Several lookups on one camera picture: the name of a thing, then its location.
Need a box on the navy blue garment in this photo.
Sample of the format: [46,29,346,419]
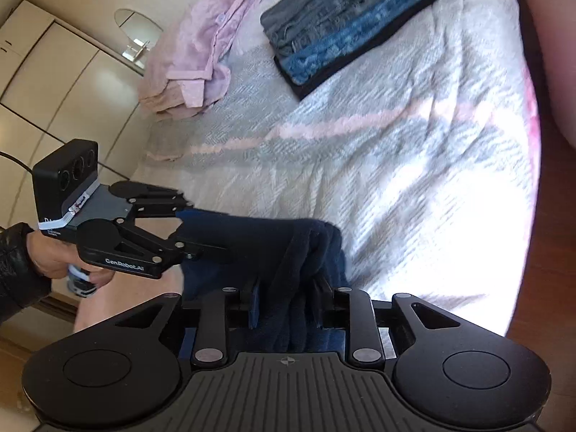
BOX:
[175,210,347,353]

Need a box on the black jacket sleeve forearm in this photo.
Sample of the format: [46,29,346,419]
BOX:
[0,223,52,323]

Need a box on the folded dark clothes stack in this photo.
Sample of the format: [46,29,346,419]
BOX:
[261,0,437,99]

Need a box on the person's left hand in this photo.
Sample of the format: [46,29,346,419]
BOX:
[26,231,114,288]

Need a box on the pink crumpled garment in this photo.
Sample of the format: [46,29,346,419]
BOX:
[139,0,261,119]

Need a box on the cream wardrobe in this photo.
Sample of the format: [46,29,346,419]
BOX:
[1,0,149,227]

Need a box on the grey pink patterned bedspread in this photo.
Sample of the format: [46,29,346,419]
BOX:
[132,0,541,334]

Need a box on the round mirror on stand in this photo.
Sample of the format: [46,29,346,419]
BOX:
[114,8,163,68]

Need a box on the black camera box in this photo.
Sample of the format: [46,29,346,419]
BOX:
[32,139,100,231]

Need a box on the black cable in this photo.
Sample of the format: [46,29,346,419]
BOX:
[0,150,35,175]

